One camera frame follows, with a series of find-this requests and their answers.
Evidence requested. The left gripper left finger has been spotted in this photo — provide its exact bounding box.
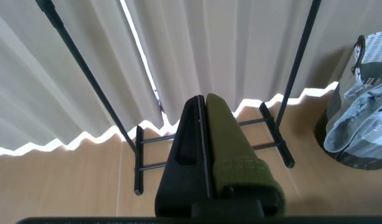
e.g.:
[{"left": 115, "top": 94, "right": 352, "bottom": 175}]
[{"left": 154, "top": 95, "right": 214, "bottom": 217}]

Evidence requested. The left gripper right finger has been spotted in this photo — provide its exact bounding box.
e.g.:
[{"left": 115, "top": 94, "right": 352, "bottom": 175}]
[{"left": 214, "top": 185, "right": 281, "bottom": 216}]

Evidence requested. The green printed shirt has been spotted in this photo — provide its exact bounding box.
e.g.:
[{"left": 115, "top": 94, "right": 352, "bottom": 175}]
[{"left": 205, "top": 92, "right": 287, "bottom": 216}]

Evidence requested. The black clothes rack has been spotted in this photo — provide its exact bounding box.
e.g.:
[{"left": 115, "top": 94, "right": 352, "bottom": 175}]
[{"left": 34, "top": 0, "right": 323, "bottom": 197}]

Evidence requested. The white laundry basket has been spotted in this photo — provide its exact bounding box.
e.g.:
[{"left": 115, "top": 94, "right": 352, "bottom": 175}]
[{"left": 314, "top": 30, "right": 382, "bottom": 171}]

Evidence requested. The pale grey garment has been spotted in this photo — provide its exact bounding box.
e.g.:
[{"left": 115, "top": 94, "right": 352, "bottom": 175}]
[{"left": 323, "top": 79, "right": 382, "bottom": 160}]

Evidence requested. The beige curtain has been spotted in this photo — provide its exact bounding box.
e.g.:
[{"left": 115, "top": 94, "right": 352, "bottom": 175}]
[{"left": 0, "top": 0, "right": 382, "bottom": 159}]

